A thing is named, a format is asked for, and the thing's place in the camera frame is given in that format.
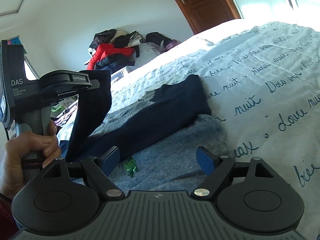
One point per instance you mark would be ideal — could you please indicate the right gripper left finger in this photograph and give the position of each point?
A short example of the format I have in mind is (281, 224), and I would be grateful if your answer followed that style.
(97, 170)

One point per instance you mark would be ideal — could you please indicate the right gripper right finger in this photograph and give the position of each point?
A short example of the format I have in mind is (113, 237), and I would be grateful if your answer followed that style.
(218, 171)

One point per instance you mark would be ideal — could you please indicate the grey navy knit sweater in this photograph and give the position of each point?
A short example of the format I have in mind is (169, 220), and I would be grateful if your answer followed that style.
(157, 135)

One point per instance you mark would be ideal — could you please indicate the red sleeved left forearm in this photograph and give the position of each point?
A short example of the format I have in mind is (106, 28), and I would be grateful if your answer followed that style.
(7, 222)

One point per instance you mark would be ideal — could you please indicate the red puffer jacket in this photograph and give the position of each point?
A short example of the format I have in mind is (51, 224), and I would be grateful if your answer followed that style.
(104, 50)

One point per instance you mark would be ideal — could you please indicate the navy puffer jacket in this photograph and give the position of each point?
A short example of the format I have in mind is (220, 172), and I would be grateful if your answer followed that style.
(113, 63)

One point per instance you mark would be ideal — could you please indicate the white script-print bed cover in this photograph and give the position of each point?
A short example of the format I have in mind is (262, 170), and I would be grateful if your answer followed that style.
(262, 86)

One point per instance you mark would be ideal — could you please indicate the black bag on pile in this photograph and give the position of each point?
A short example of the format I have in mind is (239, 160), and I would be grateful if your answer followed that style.
(102, 37)

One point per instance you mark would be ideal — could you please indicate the brown wooden door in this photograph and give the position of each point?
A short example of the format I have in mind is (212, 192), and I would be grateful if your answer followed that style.
(205, 14)

